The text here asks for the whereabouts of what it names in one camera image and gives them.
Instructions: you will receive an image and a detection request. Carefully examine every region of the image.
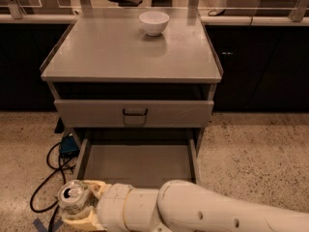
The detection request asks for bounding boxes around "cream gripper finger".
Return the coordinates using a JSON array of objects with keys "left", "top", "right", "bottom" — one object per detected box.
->
[
  {"left": 61, "top": 210, "right": 104, "bottom": 231},
  {"left": 83, "top": 180, "right": 111, "bottom": 199}
]

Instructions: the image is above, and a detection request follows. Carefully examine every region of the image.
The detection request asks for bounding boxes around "blue power box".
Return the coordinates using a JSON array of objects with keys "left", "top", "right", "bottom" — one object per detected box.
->
[{"left": 59, "top": 135, "right": 79, "bottom": 157}]

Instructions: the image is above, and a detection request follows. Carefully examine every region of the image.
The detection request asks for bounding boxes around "white ceramic bowl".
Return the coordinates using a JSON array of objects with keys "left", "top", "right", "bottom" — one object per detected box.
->
[{"left": 139, "top": 12, "right": 170, "bottom": 36}]

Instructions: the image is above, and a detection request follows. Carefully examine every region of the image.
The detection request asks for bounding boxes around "open grey middle drawer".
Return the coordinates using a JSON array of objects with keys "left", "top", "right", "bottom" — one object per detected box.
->
[{"left": 74, "top": 138, "right": 200, "bottom": 189}]

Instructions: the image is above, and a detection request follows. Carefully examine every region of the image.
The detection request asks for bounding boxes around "grey drawer cabinet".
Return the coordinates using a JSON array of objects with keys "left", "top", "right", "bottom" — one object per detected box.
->
[{"left": 39, "top": 7, "right": 224, "bottom": 191}]

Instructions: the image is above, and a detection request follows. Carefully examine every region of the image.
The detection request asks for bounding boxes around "silver green 7up can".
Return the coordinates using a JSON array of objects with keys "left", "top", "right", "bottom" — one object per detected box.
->
[{"left": 57, "top": 180, "right": 93, "bottom": 215}]

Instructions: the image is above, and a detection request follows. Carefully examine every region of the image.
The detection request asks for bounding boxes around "black floor cable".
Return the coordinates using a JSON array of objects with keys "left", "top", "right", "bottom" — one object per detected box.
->
[{"left": 29, "top": 141, "right": 77, "bottom": 232}]

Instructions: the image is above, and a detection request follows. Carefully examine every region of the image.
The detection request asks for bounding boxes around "closed grey upper drawer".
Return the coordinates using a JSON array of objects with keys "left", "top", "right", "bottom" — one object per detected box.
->
[{"left": 55, "top": 100, "right": 213, "bottom": 128}]

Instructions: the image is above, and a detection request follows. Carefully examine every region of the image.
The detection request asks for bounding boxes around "black office chair seat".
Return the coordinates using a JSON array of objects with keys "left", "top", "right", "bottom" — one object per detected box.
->
[{"left": 108, "top": 0, "right": 143, "bottom": 7}]

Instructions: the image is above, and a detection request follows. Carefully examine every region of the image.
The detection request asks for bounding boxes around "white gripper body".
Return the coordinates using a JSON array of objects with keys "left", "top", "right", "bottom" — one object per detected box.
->
[{"left": 97, "top": 184, "right": 132, "bottom": 232}]

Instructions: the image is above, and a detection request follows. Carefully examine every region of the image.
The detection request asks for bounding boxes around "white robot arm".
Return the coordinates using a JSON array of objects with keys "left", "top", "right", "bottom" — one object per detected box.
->
[{"left": 58, "top": 180, "right": 309, "bottom": 232}]

